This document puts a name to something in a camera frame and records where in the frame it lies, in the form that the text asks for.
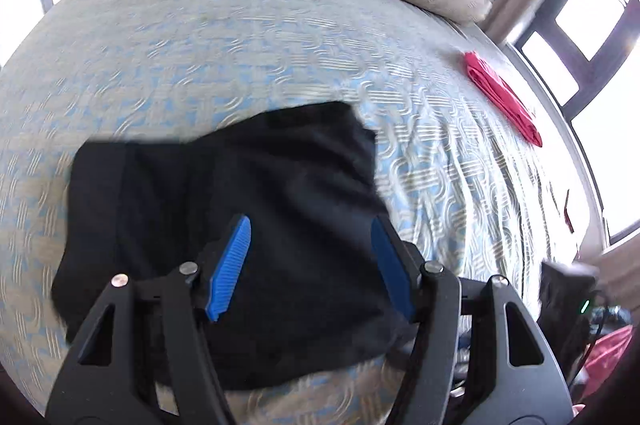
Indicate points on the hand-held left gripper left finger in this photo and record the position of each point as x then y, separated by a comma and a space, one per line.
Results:
227, 270

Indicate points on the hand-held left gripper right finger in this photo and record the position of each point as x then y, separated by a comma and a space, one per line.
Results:
392, 270

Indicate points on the black pants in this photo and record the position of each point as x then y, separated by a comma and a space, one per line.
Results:
275, 185

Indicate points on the person's red clothing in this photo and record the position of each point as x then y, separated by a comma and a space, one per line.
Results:
610, 355

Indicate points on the red folded cloth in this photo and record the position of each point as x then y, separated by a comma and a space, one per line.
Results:
500, 95

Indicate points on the bed with patterned bedspread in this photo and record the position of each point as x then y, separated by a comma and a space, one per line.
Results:
200, 55

